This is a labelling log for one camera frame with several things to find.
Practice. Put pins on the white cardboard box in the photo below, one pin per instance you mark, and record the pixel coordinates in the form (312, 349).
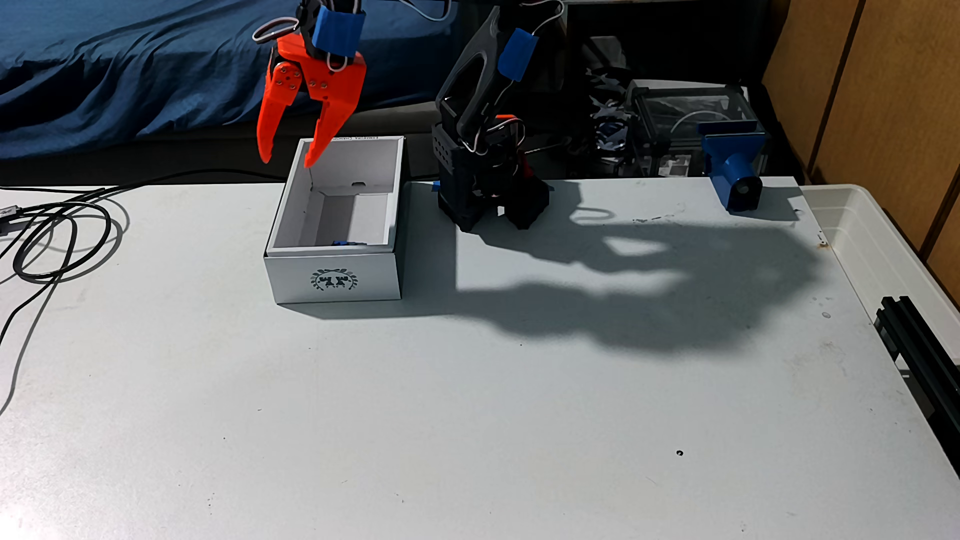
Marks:
(337, 277)

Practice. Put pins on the blue bed sheet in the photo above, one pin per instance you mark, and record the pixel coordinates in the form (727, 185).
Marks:
(150, 60)

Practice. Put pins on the black shelf unit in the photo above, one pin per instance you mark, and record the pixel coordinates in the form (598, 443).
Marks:
(660, 37)

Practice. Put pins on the white plastic bin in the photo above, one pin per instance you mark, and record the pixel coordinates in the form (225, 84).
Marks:
(870, 247)

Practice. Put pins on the brown wooden cabinet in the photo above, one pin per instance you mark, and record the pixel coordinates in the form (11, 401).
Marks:
(885, 105)

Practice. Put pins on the black aluminium extrusion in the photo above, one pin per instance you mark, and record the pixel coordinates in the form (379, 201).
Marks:
(919, 352)

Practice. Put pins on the dark bed frame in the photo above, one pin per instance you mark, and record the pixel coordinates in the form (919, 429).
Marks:
(187, 154)

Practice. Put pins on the clear plastic enclosure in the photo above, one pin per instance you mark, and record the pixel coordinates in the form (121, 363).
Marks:
(675, 112)

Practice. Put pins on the blue printed plastic mount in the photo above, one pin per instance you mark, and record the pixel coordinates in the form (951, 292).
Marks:
(731, 161)

